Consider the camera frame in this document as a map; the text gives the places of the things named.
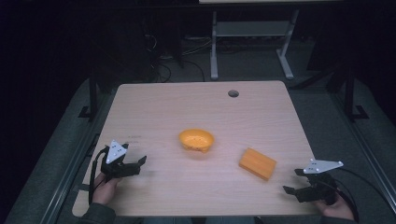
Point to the orange rectangular sponge block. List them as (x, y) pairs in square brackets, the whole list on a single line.
[(257, 163)]

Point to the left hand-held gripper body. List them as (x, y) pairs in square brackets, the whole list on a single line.
[(115, 153)]

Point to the black metal stand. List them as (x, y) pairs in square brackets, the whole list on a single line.
[(351, 93), (92, 96)]

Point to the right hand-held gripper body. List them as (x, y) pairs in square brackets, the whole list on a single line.
[(320, 189)]

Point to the person's left hand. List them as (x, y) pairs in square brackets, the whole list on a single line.
[(104, 190)]

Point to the white metal stand frame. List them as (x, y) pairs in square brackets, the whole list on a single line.
[(252, 29)]

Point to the person's right hand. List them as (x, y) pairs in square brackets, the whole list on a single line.
[(337, 210)]

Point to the orange plastic bowl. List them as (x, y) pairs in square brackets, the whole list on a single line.
[(196, 140)]

